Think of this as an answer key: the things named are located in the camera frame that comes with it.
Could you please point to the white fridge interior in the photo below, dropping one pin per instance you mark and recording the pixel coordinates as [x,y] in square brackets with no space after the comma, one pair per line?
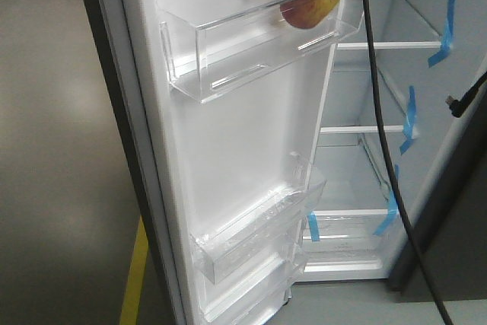
[427,51]

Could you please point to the dark grey fridge door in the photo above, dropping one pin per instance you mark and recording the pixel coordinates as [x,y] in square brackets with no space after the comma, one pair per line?
[444,178]

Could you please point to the clear upper door bin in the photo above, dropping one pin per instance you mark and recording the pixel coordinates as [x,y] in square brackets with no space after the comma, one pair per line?
[209,60]

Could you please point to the clear door bin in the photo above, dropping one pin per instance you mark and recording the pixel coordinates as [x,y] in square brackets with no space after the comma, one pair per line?
[209,60]
[220,253]

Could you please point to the clear lower door bin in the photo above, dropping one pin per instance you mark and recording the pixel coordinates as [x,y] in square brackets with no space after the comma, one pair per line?
[220,253]

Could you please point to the yellow floor tape line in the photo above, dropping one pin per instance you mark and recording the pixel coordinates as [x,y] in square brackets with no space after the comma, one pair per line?
[73,249]

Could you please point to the black cable plug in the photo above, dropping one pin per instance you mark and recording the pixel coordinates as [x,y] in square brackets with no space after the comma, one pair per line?
[457,107]

